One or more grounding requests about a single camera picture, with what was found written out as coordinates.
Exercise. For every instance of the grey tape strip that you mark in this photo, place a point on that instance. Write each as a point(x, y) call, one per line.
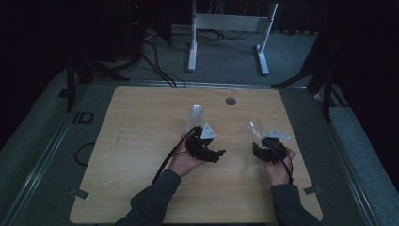
point(312, 190)
point(80, 194)

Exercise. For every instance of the dark equipment rack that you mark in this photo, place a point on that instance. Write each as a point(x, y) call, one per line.
point(131, 28)

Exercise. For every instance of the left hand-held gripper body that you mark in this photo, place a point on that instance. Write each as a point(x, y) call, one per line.
point(199, 147)

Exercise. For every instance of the stack of clear plastic cups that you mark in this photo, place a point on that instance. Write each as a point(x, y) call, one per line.
point(196, 114)

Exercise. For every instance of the person's left hand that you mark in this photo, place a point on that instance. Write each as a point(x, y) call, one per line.
point(185, 163)

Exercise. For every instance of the person's right hand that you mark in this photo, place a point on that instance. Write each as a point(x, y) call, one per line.
point(277, 172)

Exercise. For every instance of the black tripod stand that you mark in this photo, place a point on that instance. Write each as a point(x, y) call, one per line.
point(70, 84)
point(327, 94)

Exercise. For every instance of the round grey table grommet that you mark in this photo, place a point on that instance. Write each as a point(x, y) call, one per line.
point(230, 101)

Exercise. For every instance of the clear plastic cup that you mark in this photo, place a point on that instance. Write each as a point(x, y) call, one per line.
point(256, 129)

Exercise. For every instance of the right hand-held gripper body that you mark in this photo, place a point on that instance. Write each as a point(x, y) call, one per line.
point(276, 150)

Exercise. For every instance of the white metal stand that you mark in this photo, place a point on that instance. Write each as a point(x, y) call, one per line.
point(230, 22)

